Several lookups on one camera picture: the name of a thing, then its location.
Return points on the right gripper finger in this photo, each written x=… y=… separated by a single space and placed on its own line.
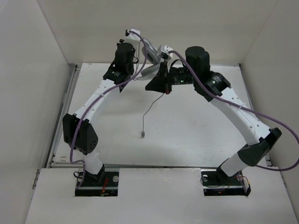
x=159 y=84
x=163 y=70

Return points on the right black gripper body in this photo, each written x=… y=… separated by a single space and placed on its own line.
x=181 y=76

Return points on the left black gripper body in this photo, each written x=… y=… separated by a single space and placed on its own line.
x=131 y=68

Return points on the white grey headphones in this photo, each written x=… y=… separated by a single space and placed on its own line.
x=153 y=58

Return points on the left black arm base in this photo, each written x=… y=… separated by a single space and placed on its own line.
x=88 y=185

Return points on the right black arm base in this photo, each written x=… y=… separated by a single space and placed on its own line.
x=237 y=185

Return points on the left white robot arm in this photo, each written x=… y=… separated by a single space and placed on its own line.
x=79 y=128

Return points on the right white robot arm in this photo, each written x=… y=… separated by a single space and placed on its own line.
x=217 y=90

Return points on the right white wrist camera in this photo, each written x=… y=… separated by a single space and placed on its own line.
x=164 y=52

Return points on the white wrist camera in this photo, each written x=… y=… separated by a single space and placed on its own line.
x=164 y=52
x=132 y=36

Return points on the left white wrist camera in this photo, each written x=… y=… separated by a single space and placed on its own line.
x=132 y=36

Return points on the aluminium side rail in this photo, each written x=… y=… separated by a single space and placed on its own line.
x=74 y=70

